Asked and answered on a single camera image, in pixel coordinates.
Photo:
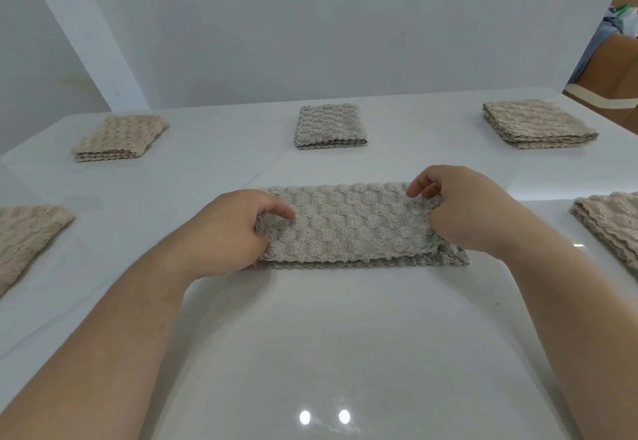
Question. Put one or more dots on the person's right hand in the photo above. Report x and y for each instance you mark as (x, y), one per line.
(473, 210)

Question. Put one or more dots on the person's left hand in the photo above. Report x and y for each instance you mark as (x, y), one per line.
(224, 235)

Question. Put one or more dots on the beige waffle towel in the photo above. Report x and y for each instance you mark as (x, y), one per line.
(122, 136)
(25, 240)
(536, 123)
(613, 223)

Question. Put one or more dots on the grey waffle towel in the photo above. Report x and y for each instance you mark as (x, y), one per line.
(349, 225)
(329, 125)

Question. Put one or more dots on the person's left forearm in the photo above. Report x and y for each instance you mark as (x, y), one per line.
(94, 355)

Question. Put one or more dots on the person's right forearm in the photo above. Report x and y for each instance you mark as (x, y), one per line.
(583, 315)

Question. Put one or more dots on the white marble table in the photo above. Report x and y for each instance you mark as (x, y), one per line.
(324, 345)

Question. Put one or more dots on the brown sofa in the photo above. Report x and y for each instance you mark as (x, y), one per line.
(615, 76)

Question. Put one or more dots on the blue grey clothing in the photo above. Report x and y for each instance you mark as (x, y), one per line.
(593, 51)

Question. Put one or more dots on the white shopping bag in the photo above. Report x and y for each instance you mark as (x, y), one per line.
(628, 20)

